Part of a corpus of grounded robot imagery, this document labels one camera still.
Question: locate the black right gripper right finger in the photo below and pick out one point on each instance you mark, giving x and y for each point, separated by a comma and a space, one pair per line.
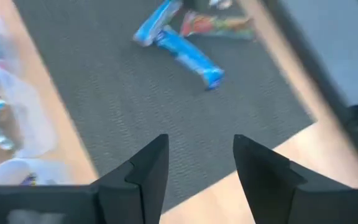
269, 193

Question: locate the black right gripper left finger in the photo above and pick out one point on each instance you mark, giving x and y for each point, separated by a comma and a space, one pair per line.
141, 189

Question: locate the blue and yellow granola bar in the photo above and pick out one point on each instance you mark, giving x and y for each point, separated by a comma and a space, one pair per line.
30, 180

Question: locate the red and green granola bar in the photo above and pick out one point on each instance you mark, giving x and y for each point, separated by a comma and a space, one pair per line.
216, 25

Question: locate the grey textured mat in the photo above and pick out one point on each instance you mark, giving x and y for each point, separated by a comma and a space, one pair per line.
135, 109

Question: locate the clear plastic bin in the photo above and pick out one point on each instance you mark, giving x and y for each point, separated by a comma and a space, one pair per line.
30, 124

